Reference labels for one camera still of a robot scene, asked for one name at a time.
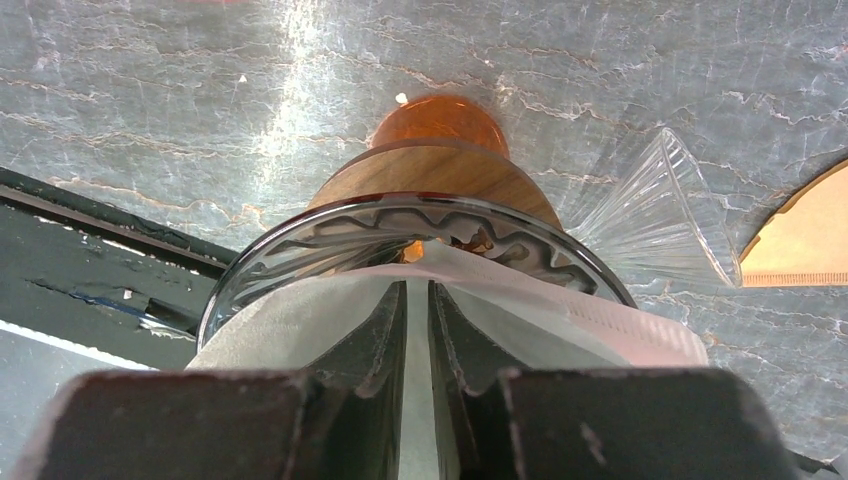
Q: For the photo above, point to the dark glass coffee dripper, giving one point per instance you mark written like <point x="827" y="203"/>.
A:
<point x="375" y="229"/>

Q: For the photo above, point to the white paper coffee filter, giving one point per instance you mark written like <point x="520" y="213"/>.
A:
<point x="538" y="324"/>

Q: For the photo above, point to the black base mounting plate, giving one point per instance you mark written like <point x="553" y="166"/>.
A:
<point x="89" y="273"/>

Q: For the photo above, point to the amber glass coffee server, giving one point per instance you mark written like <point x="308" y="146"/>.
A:
<point x="442" y="116"/>

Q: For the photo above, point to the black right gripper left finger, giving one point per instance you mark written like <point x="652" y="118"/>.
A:
<point x="335" y="415"/>

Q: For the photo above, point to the clear glass dripper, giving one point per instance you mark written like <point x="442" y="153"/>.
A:
<point x="660" y="220"/>

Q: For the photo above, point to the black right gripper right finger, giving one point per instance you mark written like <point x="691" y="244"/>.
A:
<point x="496" y="418"/>

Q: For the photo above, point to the brown paper coffee filter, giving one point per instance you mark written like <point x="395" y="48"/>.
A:
<point x="804" y="243"/>

